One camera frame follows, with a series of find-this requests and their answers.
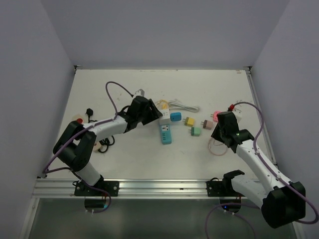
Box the white multi-socket adapter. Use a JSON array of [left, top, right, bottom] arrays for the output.
[[159, 109, 171, 125]]

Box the pink charger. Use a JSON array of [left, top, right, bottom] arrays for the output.
[[211, 111, 221, 122]]

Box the pink brown charger plug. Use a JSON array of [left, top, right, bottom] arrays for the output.
[[201, 120, 213, 130]]

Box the teal USB hub strip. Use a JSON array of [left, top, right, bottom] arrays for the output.
[[159, 124, 172, 145]]

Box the blue charger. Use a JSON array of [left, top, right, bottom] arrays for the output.
[[170, 112, 182, 122]]

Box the green USB charger plug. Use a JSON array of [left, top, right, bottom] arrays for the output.
[[188, 127, 201, 137]]

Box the black power strip cord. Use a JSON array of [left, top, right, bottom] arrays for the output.
[[85, 108, 116, 154]]

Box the yellow USB charger plug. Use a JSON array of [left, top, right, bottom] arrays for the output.
[[184, 117, 195, 127]]

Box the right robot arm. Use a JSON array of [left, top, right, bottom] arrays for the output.
[[211, 111, 306, 229]]

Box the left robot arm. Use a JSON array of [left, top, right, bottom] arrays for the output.
[[53, 96, 162, 196]]

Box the yellow thin cable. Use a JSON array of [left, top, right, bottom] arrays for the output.
[[154, 99, 171, 110]]

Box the white bundled cable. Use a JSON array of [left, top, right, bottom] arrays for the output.
[[168, 99, 201, 113]]

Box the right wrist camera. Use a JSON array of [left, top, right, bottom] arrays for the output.
[[228, 105, 242, 122]]

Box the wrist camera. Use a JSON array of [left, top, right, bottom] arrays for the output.
[[228, 105, 242, 122], [134, 89, 145, 97]]

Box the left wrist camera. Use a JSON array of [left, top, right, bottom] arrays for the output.
[[134, 89, 145, 97]]

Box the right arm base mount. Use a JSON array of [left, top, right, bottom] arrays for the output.
[[205, 178, 241, 197]]

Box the aluminium front rail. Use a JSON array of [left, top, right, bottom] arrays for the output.
[[32, 179, 250, 200]]

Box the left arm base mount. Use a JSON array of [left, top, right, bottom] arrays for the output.
[[72, 180, 119, 197]]

